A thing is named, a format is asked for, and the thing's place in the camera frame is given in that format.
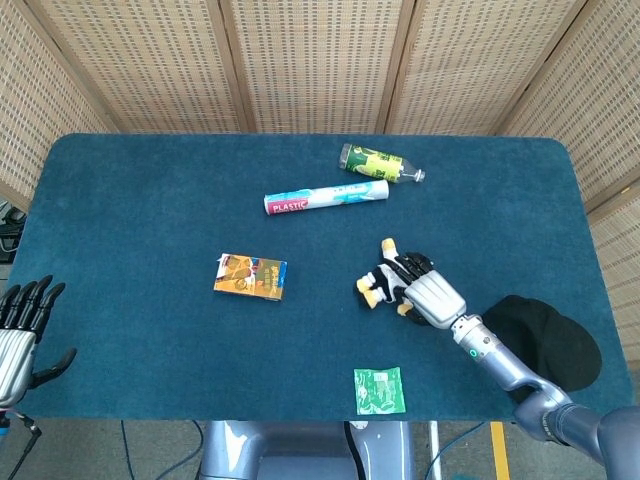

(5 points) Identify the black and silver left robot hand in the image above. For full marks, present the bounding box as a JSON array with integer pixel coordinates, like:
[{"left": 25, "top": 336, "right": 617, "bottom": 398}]
[{"left": 0, "top": 274, "right": 78, "bottom": 407}]

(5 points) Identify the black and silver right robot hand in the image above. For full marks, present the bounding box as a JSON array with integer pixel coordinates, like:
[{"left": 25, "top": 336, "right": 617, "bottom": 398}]
[{"left": 382, "top": 251, "right": 468, "bottom": 330}]

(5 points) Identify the black and white plush toy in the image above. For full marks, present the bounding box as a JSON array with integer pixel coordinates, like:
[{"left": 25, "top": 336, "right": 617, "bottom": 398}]
[{"left": 355, "top": 238, "right": 416, "bottom": 318}]

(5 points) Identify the black stand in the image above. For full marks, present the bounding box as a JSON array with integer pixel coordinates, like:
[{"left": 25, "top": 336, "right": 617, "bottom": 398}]
[{"left": 0, "top": 409, "right": 43, "bottom": 480}]

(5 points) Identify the green foil sachet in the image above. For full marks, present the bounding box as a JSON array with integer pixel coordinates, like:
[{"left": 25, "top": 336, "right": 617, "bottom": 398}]
[{"left": 353, "top": 366, "right": 407, "bottom": 416}]

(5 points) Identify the black equipment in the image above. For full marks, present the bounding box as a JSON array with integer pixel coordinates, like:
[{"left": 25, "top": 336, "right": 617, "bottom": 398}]
[{"left": 0, "top": 199, "right": 27, "bottom": 264}]

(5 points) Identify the black cap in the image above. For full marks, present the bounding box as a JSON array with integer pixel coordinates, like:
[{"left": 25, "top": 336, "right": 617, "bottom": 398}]
[{"left": 482, "top": 294, "right": 604, "bottom": 404}]

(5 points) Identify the blue table mat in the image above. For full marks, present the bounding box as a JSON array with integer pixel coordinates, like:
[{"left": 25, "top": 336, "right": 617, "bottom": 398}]
[{"left": 8, "top": 132, "right": 632, "bottom": 425}]

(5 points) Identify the white table leg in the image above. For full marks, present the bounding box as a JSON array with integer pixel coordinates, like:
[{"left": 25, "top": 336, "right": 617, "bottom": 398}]
[{"left": 428, "top": 421, "right": 444, "bottom": 480}]

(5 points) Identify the green label plastic bottle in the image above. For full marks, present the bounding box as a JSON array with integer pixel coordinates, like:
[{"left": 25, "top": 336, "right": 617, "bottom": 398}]
[{"left": 339, "top": 143, "right": 427, "bottom": 185}]

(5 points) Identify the plastic wrap roll box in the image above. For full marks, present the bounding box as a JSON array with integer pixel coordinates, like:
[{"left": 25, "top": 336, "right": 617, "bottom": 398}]
[{"left": 263, "top": 179, "right": 390, "bottom": 218}]

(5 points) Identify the orange snack box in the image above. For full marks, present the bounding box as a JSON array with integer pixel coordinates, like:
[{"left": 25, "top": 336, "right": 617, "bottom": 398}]
[{"left": 213, "top": 252, "right": 289, "bottom": 303}]

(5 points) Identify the bamboo screen panel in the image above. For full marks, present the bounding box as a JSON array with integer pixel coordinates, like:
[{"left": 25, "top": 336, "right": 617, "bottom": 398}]
[
  {"left": 0, "top": 0, "right": 119, "bottom": 214},
  {"left": 24, "top": 0, "right": 257, "bottom": 135},
  {"left": 219, "top": 0, "right": 417, "bottom": 135},
  {"left": 499, "top": 0, "right": 640, "bottom": 214},
  {"left": 384, "top": 0, "right": 590, "bottom": 136},
  {"left": 585, "top": 182, "right": 640, "bottom": 364}
]

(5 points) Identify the grey robot torso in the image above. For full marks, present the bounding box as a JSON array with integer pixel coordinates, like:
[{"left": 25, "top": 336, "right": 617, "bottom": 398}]
[{"left": 198, "top": 420, "right": 417, "bottom": 480}]

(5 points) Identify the blue floor cable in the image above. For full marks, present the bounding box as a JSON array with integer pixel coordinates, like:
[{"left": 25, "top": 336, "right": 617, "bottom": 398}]
[
  {"left": 424, "top": 422, "right": 487, "bottom": 480},
  {"left": 119, "top": 420, "right": 202, "bottom": 480}
]

